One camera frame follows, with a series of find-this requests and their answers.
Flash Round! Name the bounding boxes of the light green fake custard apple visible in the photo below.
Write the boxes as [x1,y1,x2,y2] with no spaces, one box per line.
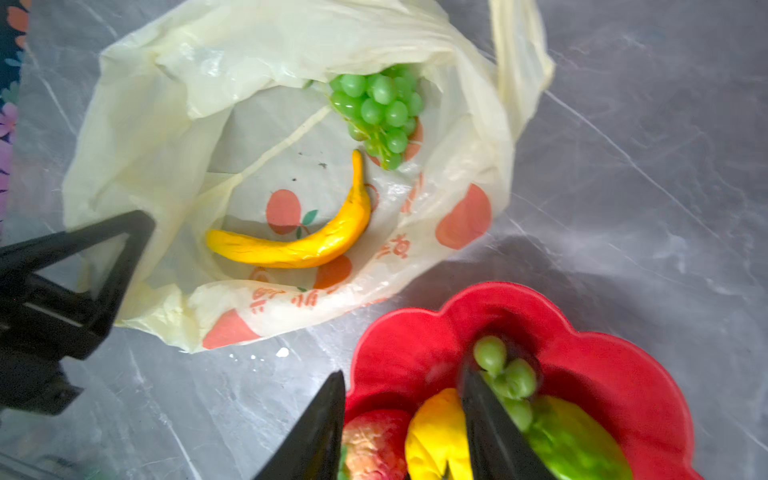
[525,395,633,480]

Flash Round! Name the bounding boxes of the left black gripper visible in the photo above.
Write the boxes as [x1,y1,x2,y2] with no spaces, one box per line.
[1,210,155,416]

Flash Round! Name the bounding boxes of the red fake strawberry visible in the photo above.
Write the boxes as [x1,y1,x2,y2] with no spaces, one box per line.
[338,409,411,480]

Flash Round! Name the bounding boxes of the green fake grapes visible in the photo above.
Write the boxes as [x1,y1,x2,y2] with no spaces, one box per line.
[329,64,425,171]

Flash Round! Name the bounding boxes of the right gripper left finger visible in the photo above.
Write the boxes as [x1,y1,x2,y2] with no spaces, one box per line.
[254,371,346,480]

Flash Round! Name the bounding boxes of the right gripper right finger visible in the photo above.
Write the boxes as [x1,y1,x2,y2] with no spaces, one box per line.
[460,367,555,480]

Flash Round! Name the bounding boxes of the yellow fake lemon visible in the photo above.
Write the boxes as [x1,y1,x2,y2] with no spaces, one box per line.
[405,388,473,480]

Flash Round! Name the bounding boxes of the cream plastic bag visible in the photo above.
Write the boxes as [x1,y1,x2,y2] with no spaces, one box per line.
[62,1,555,353]

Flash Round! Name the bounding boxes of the red flower-shaped plate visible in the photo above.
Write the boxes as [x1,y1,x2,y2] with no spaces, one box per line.
[346,282,700,479]

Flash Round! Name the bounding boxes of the yellow fake banana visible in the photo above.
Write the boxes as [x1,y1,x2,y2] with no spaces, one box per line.
[205,150,371,269]

